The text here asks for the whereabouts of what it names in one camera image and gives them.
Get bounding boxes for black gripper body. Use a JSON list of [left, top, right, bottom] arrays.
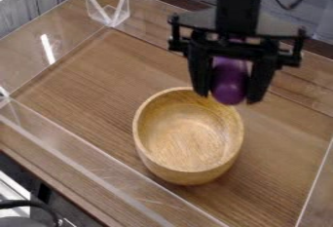
[[167, 0, 308, 67]]

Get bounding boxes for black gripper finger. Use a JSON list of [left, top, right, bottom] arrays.
[[187, 41, 213, 97], [246, 49, 278, 104]]

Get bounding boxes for purple toy eggplant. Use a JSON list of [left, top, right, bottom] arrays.
[[211, 56, 249, 105]]

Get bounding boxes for oval wooden bowl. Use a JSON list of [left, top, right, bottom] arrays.
[[133, 87, 245, 185]]

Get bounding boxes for clear acrylic corner bracket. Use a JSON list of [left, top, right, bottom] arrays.
[[84, 0, 130, 28]]

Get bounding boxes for clear acrylic enclosure walls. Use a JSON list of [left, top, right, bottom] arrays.
[[0, 0, 333, 227]]

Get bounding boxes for black cable bottom left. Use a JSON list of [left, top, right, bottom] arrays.
[[0, 200, 60, 227]]

